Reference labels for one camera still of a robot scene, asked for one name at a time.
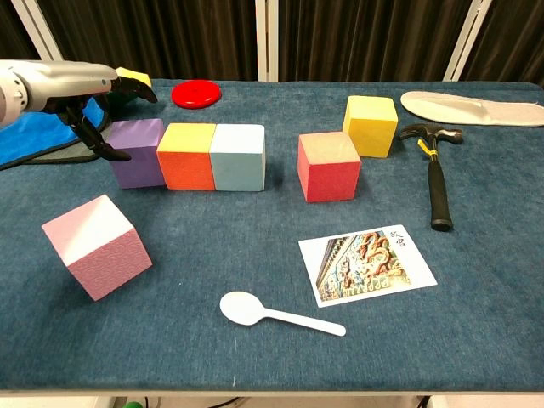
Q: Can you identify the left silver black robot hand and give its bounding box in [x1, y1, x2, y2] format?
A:
[25, 59, 158, 162]

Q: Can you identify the purple foam cube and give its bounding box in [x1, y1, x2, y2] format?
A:
[105, 118, 167, 190]

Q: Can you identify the orange foam cube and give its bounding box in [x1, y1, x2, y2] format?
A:
[156, 122, 217, 191]

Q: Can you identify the pink foam cube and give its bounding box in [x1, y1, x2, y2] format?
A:
[41, 194, 153, 303]

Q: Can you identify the light blue foam cube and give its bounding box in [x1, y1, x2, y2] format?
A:
[209, 123, 266, 192]

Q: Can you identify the red foam cube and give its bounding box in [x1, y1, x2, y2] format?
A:
[297, 131, 362, 203]

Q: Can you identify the yellow foam cube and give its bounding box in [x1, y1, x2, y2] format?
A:
[342, 95, 399, 159]

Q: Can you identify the blue microfibre cloth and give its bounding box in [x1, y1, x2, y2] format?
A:
[0, 95, 107, 167]

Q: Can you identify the yellow green sponge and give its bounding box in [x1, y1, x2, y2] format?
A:
[114, 66, 152, 103]

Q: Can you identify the black curtain panel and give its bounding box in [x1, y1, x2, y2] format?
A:
[37, 0, 258, 81]
[278, 0, 473, 82]
[461, 0, 544, 84]
[0, 0, 43, 61]

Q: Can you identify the grey cloth black edged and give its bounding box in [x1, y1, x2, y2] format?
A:
[23, 112, 114, 165]

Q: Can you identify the red round disc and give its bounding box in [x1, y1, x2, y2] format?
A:
[171, 80, 223, 108]

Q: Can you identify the white plastic spoon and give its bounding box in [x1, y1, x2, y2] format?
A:
[219, 291, 347, 337]

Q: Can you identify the dragon picture postcard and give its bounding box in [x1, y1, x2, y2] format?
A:
[297, 224, 439, 309]

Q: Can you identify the white fabric slipper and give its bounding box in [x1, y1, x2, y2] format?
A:
[399, 90, 544, 128]

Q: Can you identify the white screen frame post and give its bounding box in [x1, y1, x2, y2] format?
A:
[11, 0, 64, 61]
[254, 0, 281, 82]
[441, 0, 495, 82]

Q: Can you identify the black handled claw hammer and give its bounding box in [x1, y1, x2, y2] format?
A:
[398, 123, 464, 232]

